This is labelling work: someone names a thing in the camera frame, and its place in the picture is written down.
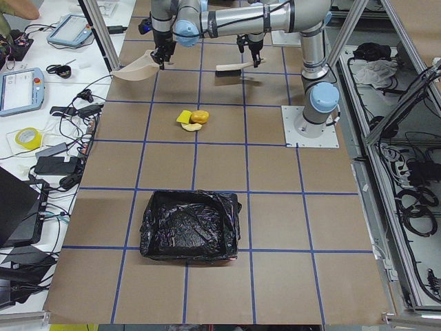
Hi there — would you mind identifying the black power adapter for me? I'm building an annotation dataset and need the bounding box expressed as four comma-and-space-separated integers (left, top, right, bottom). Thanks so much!
34, 156, 79, 175

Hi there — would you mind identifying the teach pendant far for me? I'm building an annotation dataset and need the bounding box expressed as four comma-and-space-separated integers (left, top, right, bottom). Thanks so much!
46, 14, 92, 48

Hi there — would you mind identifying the white dustpan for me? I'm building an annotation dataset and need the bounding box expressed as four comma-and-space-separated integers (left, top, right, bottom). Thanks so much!
111, 50, 159, 81

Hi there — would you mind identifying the teach pendant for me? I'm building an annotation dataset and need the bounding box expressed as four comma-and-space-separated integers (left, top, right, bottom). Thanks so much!
1, 68, 45, 117
46, 14, 92, 48

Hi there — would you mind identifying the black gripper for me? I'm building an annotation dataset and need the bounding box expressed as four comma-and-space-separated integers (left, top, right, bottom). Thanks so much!
236, 34, 264, 68
139, 17, 176, 70

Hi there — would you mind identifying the black lined pink bin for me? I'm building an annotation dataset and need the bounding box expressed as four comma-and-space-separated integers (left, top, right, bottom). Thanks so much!
139, 190, 242, 263

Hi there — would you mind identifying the white cloth rag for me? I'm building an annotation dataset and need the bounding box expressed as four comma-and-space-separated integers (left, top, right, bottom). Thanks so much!
354, 60, 398, 89

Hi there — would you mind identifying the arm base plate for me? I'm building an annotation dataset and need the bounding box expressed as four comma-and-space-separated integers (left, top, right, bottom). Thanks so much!
281, 106, 340, 148

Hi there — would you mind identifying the aluminium frame post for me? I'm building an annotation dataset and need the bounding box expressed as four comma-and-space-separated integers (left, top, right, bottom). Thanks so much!
78, 0, 120, 72

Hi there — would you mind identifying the black laptop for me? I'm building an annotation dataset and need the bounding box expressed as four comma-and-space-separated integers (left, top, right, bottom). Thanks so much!
1, 168, 47, 248

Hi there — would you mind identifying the yellow tape roll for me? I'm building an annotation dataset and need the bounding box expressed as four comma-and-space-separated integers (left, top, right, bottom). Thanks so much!
14, 127, 42, 150

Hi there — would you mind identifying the teach pendant near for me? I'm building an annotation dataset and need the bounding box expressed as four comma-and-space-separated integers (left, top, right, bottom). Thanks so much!
1, 68, 45, 117

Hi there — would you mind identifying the pale apple slice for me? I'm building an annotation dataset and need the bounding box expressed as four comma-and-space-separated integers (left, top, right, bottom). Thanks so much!
181, 123, 203, 132

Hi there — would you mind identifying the white hand brush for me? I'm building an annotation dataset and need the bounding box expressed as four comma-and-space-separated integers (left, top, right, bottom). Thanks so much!
215, 59, 266, 78

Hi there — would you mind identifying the brown potato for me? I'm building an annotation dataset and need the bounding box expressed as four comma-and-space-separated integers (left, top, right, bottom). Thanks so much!
189, 110, 209, 125

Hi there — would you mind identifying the yellow green sponge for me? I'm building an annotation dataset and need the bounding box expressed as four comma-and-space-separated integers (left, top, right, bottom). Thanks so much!
176, 110, 192, 124

